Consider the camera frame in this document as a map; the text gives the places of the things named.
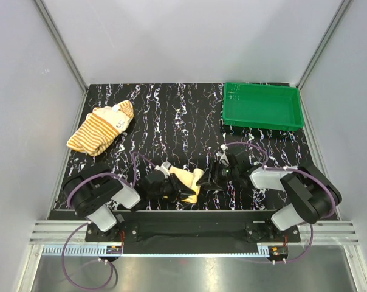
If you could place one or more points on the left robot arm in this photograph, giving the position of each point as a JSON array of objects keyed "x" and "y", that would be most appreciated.
[{"x": 88, "y": 191}]

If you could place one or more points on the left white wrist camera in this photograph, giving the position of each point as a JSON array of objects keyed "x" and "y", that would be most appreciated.
[{"x": 164, "y": 168}]

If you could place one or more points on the orange striped towel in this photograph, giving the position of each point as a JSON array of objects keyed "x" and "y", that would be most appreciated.
[{"x": 101, "y": 127}]

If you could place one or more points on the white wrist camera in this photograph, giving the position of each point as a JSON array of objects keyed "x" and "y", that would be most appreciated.
[
  {"x": 221, "y": 155},
  {"x": 164, "y": 168}
]

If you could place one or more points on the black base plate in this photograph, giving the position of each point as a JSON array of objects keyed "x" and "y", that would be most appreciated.
[{"x": 193, "y": 232}]

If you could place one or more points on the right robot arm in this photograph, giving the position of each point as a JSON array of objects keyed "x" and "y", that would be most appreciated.
[{"x": 312, "y": 196}]

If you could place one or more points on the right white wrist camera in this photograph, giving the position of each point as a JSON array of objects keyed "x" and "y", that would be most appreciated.
[{"x": 221, "y": 155}]

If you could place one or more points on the green plastic bin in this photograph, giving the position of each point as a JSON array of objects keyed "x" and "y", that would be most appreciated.
[{"x": 268, "y": 107}]

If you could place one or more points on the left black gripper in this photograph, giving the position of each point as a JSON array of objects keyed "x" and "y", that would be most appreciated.
[{"x": 178, "y": 188}]

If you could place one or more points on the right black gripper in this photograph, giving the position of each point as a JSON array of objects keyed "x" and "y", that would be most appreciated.
[{"x": 205, "y": 177}]

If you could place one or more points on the yellow towel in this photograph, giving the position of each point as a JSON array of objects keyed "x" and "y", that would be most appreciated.
[{"x": 190, "y": 179}]

